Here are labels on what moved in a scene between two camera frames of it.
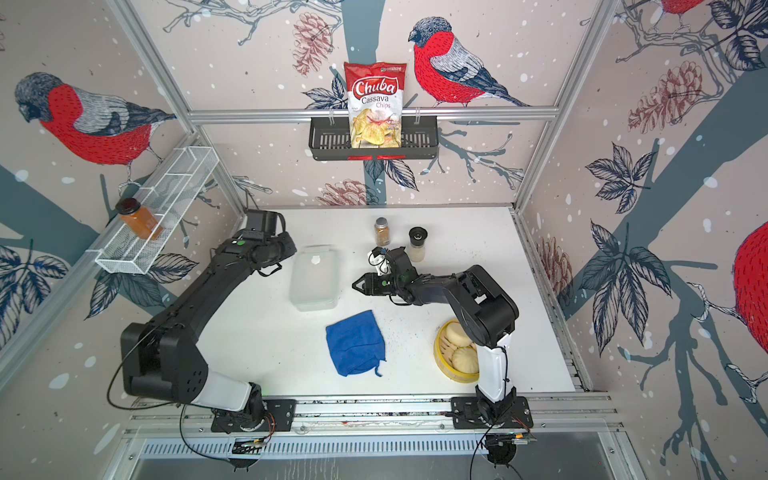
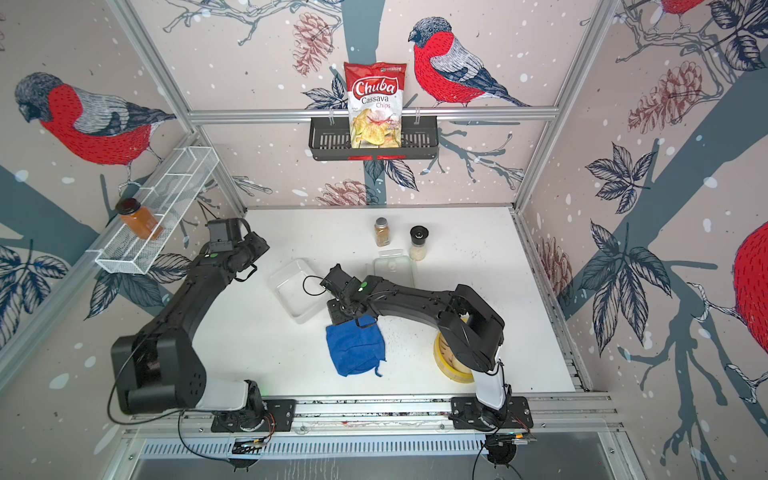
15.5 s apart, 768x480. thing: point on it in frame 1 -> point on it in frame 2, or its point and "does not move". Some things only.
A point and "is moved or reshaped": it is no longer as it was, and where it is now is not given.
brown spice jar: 383,234 does not move
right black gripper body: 398,286 -> 338,312
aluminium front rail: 552,412 does not move
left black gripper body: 284,237 -> 252,246
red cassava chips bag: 375,97 does not move
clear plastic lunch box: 314,283 is moved or reshaped
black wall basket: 330,140 does not move
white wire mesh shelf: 167,194 does not move
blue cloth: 356,344 does not move
